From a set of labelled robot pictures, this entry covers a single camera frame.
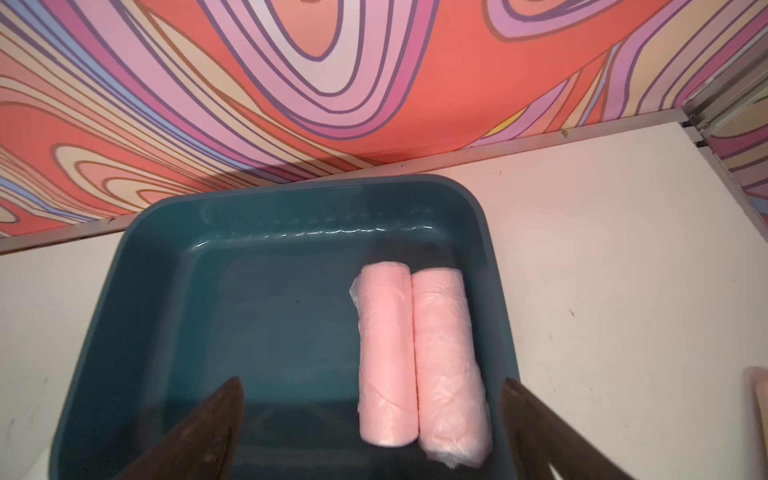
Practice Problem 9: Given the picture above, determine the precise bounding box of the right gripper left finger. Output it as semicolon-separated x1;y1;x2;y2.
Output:
118;377;245;479

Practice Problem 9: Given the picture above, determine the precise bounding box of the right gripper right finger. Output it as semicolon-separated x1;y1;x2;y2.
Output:
501;378;631;480

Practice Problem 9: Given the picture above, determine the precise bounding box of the pink roll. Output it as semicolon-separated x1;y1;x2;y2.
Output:
350;262;419;448
412;268;492;469

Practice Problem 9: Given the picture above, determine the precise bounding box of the teal plastic storage box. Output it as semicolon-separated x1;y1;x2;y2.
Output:
49;175;518;479

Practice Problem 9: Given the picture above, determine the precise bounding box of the pink calculator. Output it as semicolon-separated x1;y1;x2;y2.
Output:
745;366;767;460

